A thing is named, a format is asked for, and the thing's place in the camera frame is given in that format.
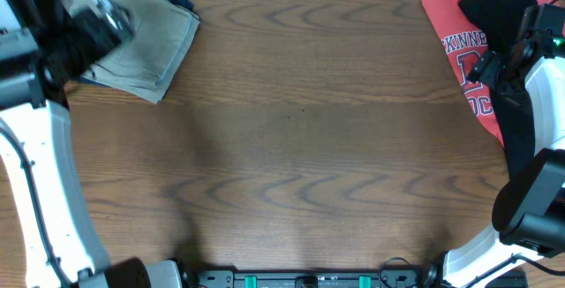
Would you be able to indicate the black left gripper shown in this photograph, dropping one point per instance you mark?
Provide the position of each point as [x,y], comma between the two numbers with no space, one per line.
[90,26]

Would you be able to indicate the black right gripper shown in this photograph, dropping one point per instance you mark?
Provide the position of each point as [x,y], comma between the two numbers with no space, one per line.
[487,71]

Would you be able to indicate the khaki shorts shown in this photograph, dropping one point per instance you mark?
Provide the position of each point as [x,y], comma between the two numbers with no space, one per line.
[150,45]

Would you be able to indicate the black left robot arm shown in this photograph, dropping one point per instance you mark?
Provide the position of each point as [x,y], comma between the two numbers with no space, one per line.
[62,246]

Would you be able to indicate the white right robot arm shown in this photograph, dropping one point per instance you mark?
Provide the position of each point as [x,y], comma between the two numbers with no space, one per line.
[527,221]

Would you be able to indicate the red printed t-shirt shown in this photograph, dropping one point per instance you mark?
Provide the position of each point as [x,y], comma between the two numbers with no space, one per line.
[464,45]

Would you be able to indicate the black garment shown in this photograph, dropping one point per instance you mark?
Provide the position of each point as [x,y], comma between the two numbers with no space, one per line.
[500,21]

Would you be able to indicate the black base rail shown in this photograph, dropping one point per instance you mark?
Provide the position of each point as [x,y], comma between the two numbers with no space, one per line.
[402,278]

